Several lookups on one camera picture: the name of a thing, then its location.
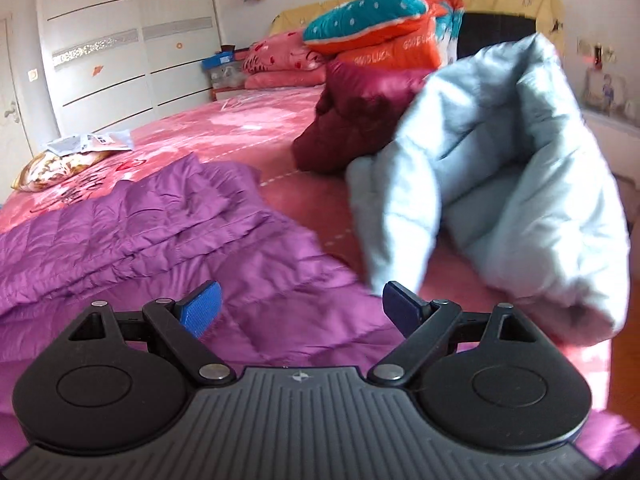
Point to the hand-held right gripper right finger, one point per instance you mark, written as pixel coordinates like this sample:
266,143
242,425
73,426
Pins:
402,305

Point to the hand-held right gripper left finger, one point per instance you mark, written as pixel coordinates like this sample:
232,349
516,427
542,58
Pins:
202,307

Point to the purple down jacket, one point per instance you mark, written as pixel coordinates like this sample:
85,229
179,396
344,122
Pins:
175,240

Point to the light blue down jacket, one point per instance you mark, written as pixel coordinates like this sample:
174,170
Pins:
525,185

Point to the pink heart print blanket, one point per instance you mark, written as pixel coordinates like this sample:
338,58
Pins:
225,125

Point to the white papers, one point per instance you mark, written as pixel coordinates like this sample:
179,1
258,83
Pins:
90,141

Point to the dark red down jacket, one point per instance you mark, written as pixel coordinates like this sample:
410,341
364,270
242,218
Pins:
350,110

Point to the yellow patterned blanket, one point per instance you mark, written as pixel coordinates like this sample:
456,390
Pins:
55,167

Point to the clear storage box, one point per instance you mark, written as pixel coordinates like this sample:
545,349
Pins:
227,79

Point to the plain pink pillow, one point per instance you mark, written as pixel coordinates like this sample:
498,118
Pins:
285,79

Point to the blue box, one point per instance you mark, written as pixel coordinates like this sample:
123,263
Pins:
220,61

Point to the white nightstand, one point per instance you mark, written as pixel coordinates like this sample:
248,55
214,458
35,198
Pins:
615,145

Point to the pink heart print pillow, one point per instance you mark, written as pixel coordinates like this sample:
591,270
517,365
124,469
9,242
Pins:
285,52

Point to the white door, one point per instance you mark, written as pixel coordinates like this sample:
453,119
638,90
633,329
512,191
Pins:
15,110

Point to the white wardrobe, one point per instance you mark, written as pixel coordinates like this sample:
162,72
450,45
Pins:
125,35

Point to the teal and orange quilt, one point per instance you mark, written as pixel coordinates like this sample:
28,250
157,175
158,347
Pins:
380,10

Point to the wall light switch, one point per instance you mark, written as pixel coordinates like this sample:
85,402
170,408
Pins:
34,75

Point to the photo frame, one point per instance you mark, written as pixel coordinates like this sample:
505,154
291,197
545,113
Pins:
605,92

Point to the round wall socket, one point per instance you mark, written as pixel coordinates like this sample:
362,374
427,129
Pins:
584,46

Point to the wall socket with plug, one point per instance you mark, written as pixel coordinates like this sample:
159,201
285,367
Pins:
604,56

